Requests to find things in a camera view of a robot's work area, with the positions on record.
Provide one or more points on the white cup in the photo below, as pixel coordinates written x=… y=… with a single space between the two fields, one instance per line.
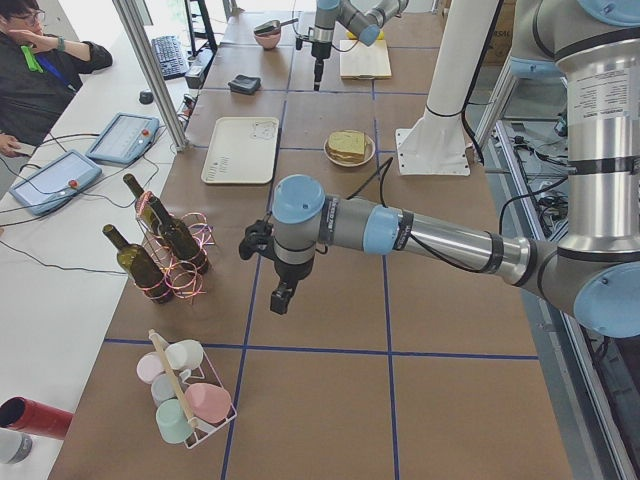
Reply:
x=185 y=354

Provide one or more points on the wooden cutting board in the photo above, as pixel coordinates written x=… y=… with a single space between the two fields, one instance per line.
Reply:
x=358 y=61

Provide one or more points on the cardboard box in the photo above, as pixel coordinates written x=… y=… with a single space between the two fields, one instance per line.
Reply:
x=501 y=41

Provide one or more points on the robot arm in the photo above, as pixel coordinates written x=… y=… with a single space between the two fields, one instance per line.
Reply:
x=365 y=26
x=592 y=273

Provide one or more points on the front green wine bottle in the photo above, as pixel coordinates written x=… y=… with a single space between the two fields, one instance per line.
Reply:
x=140 y=266

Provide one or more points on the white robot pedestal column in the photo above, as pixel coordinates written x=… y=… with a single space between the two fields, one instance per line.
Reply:
x=436 y=144

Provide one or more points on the mint green cup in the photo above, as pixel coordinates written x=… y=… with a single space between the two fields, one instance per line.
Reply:
x=172 y=423

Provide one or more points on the white wire cup rack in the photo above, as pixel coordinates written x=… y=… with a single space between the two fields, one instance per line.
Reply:
x=181 y=380

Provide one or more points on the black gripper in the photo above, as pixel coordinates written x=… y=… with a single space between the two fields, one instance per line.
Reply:
x=291 y=271

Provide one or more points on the seated person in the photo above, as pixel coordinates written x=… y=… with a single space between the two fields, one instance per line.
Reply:
x=40 y=75

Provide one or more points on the near blue teach pendant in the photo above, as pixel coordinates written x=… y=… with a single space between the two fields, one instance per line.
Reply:
x=55 y=184

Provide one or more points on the dark grey folded cloth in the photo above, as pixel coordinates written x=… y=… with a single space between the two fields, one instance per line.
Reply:
x=243 y=84

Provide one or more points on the metal scoop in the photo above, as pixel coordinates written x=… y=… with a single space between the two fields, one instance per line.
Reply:
x=273 y=26

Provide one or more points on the far blue teach pendant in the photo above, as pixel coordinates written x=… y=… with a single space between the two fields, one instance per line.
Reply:
x=124 y=139

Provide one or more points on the black keyboard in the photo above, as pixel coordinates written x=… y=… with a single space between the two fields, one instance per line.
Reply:
x=170 y=56

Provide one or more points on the pink wire bottle rack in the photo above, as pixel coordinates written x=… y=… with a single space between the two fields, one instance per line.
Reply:
x=181 y=277

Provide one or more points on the blue teach pendant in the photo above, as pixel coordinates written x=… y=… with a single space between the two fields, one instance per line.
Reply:
x=55 y=184
x=124 y=139

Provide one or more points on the back green wine bottle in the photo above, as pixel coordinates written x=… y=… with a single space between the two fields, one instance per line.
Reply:
x=137 y=192

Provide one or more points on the green wine bottle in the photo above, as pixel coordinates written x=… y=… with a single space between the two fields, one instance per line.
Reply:
x=178 y=236
x=137 y=192
x=140 y=266

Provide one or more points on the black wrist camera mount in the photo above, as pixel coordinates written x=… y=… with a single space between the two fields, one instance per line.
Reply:
x=258 y=238

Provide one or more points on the grey cup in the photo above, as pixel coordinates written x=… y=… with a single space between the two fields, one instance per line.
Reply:
x=162 y=390

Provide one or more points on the pink bowl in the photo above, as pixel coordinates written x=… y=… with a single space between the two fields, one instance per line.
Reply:
x=268 y=42

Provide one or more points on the aluminium frame post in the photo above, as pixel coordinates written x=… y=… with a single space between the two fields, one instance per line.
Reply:
x=135 y=30

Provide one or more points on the light pink cup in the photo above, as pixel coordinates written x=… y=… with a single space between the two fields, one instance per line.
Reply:
x=149 y=367

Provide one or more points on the bread slice on plate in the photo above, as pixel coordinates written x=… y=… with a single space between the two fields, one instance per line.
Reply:
x=346 y=157

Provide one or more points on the cream serving tray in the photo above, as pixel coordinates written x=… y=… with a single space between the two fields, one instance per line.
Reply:
x=242 y=150

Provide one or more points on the middle green wine bottle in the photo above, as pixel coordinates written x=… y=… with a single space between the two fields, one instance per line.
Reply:
x=178 y=236

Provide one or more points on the bread slice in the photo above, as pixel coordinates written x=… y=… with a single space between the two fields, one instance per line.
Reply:
x=346 y=157
x=347 y=142

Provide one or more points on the salmon pink cup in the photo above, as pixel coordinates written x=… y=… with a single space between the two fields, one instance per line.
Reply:
x=209 y=402

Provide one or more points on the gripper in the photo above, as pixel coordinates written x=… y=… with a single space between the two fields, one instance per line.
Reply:
x=319 y=51

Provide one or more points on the red cylinder can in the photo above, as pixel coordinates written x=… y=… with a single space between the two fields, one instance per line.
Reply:
x=32 y=417

